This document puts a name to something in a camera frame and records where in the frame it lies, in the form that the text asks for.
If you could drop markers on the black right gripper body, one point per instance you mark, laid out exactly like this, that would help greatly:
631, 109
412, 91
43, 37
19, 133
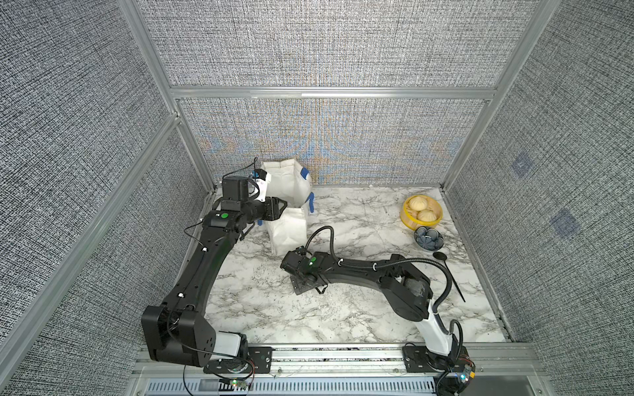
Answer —
298, 285

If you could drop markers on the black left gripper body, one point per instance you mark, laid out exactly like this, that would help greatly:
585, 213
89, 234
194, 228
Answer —
254, 210

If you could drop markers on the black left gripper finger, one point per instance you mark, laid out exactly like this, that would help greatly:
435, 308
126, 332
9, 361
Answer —
276, 212
276, 202

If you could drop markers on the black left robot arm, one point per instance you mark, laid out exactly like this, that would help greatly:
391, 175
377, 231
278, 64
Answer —
176, 330

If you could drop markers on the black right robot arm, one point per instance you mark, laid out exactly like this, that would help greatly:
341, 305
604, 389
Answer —
407, 290

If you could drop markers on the dark blue patterned bowl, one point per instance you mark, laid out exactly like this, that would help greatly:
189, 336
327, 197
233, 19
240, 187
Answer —
428, 238

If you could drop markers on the yellow rimmed wooden steamer basket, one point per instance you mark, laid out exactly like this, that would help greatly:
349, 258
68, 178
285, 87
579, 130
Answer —
409, 217

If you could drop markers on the cream steamed bun far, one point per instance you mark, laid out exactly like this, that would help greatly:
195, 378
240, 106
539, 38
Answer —
418, 203

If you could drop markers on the cream steamed bun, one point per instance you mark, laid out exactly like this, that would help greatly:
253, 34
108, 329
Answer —
427, 216
418, 203

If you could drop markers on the cream steamed bun near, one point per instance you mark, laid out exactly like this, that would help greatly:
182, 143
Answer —
427, 216

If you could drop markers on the black spoon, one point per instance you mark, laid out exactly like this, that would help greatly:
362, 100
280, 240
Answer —
442, 257

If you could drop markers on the white canvas bag blue handles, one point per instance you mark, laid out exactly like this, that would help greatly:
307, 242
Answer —
290, 181

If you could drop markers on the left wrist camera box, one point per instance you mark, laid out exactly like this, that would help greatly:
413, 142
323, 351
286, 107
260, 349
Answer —
262, 179

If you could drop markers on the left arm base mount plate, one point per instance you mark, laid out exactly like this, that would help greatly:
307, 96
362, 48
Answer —
252, 360

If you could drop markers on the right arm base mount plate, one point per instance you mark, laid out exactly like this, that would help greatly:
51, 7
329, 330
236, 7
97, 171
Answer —
418, 359

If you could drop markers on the aluminium front rail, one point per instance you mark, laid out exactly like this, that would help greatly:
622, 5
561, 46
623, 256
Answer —
350, 369

